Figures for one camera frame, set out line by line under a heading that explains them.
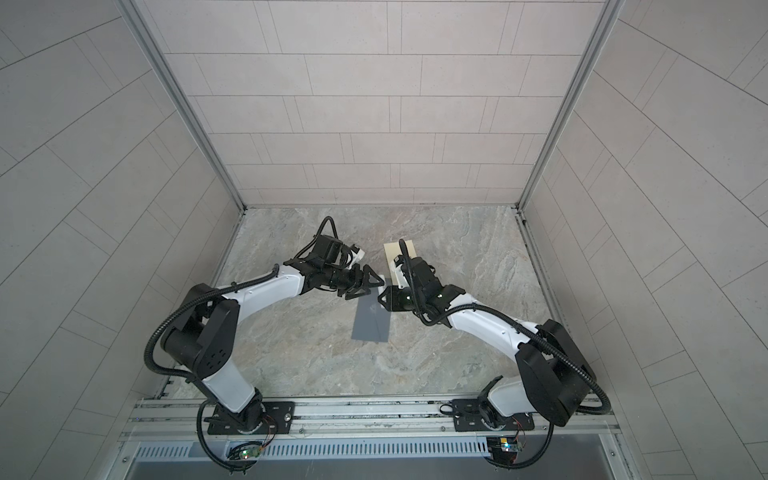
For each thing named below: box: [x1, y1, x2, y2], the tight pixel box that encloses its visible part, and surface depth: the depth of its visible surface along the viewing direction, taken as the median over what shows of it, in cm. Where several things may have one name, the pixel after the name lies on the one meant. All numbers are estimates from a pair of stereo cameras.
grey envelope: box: [351, 287, 391, 343], surface depth 88 cm
